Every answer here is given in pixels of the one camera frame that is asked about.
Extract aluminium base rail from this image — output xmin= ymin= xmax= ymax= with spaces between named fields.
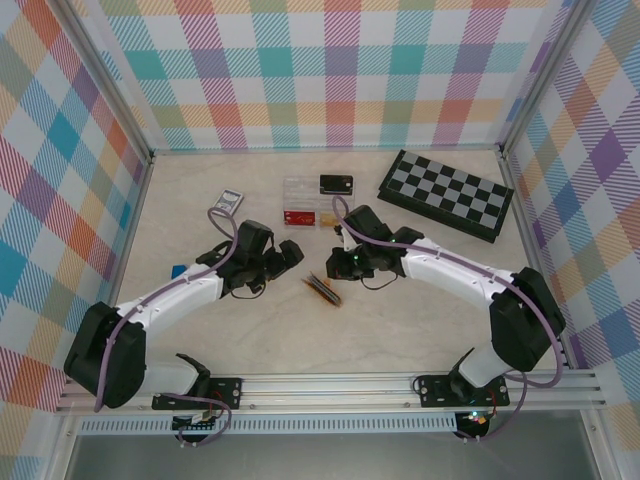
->
xmin=54 ymin=372 xmax=609 ymax=414

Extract aluminium side rail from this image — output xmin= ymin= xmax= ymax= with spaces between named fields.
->
xmin=87 ymin=152 xmax=156 ymax=376
xmin=498 ymin=149 xmax=574 ymax=371

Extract clear acrylic card organizer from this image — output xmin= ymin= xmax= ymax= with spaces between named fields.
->
xmin=281 ymin=174 xmax=354 ymax=234

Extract aluminium back rail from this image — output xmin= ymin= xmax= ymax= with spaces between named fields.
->
xmin=149 ymin=146 xmax=504 ymax=157

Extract folded black grey chessboard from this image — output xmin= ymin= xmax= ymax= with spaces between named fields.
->
xmin=376 ymin=148 xmax=515 ymax=245

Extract slotted grey cable tray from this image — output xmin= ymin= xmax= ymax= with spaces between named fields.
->
xmin=79 ymin=418 xmax=459 ymax=435

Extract aluminium frame post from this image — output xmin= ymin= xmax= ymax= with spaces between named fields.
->
xmin=497 ymin=0 xmax=599 ymax=159
xmin=52 ymin=0 xmax=156 ymax=166

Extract black card stand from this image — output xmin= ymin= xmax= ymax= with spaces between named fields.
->
xmin=318 ymin=173 xmax=355 ymax=196

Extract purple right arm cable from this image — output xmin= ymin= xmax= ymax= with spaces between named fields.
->
xmin=332 ymin=194 xmax=566 ymax=444

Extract blue playing card box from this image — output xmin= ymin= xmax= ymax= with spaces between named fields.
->
xmin=208 ymin=188 xmax=247 ymax=214

